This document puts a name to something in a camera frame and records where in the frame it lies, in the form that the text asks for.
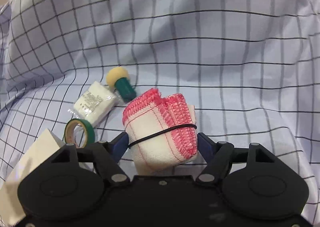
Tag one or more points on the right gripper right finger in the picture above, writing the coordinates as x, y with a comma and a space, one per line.
218, 156

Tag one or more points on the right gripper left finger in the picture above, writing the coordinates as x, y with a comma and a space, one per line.
106, 158

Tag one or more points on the green tape roll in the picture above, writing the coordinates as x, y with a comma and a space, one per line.
79, 132

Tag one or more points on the white packaged cotton pads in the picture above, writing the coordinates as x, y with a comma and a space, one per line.
95, 103

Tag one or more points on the pink edged cloth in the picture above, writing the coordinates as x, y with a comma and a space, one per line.
162, 131

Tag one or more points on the green handled sponge puff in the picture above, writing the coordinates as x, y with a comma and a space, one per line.
118, 78

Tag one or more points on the white phone box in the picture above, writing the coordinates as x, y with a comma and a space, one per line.
48, 182

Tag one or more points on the blue checked cloth cover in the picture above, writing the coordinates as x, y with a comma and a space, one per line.
249, 67

